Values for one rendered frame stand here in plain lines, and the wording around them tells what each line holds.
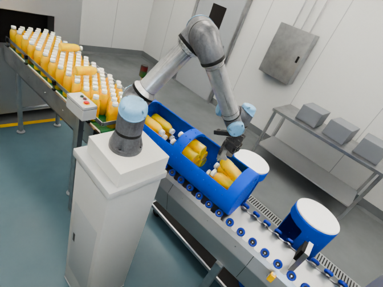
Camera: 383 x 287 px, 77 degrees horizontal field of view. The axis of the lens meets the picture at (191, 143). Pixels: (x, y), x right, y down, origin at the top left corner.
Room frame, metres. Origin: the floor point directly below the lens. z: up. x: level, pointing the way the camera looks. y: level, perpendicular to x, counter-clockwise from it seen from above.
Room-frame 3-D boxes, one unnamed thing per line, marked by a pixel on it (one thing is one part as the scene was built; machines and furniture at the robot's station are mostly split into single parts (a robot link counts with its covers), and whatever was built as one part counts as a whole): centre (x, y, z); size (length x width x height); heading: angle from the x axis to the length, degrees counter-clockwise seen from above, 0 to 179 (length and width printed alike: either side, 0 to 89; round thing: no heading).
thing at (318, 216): (1.23, -0.90, 1.03); 0.28 x 0.28 x 0.01
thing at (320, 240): (1.23, -0.90, 0.59); 0.28 x 0.28 x 0.88
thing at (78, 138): (1.36, 0.77, 0.50); 0.04 x 0.04 x 1.00; 62
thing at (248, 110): (1.18, -0.20, 1.48); 0.09 x 0.08 x 0.11; 109
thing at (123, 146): (0.88, 0.28, 1.29); 0.15 x 0.15 x 0.10
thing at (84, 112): (1.36, 0.77, 1.05); 0.20 x 0.10 x 0.10; 62
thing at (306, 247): (0.88, -0.72, 1.00); 0.10 x 0.04 x 0.15; 152
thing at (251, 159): (1.56, -0.46, 1.03); 0.28 x 0.28 x 0.01
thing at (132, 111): (0.89, 0.28, 1.40); 0.13 x 0.12 x 0.14; 19
